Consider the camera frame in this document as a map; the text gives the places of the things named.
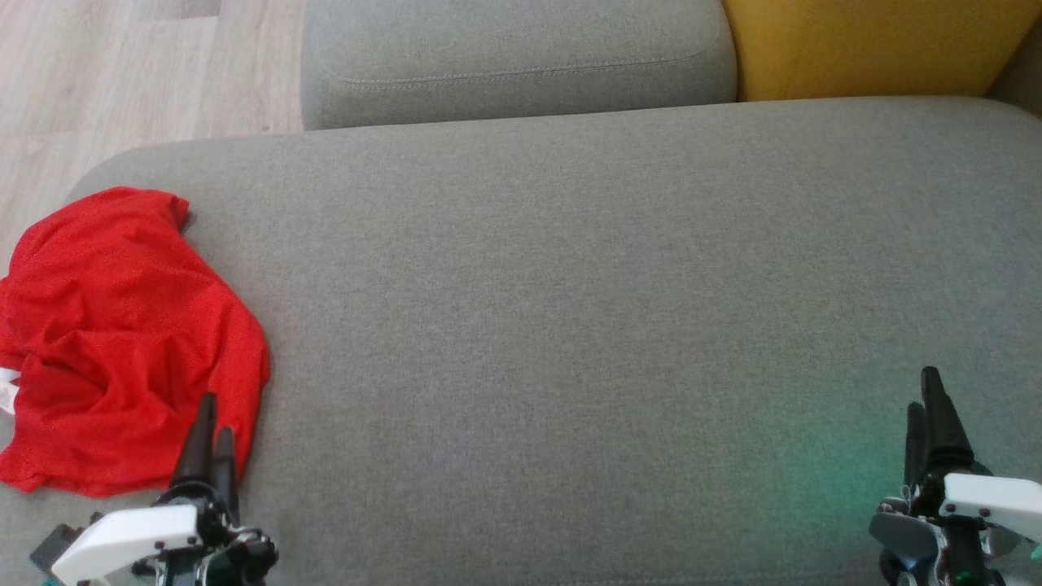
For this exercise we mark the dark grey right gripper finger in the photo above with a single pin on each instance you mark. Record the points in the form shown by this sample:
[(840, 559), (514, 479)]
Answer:
[(944, 431), (916, 448)]

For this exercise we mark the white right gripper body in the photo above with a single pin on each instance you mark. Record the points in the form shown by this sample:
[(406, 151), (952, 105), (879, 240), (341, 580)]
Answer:
[(993, 500)]

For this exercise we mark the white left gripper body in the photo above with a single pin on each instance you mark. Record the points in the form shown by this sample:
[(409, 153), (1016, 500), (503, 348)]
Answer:
[(130, 537)]

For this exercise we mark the large grey sofa seat cushion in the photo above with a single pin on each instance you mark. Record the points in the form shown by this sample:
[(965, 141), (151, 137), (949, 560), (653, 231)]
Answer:
[(570, 325)]

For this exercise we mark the large yellow sofa back cushion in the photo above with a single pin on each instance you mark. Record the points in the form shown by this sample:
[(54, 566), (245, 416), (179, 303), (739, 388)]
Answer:
[(855, 49)]

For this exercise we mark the dark left wrist camera box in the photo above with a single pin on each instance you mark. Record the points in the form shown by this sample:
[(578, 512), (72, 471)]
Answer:
[(49, 549)]

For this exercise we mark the red shorts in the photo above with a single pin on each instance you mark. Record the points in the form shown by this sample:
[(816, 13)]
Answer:
[(122, 325)]

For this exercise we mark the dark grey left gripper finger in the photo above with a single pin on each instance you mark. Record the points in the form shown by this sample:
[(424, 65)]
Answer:
[(226, 472), (198, 443)]

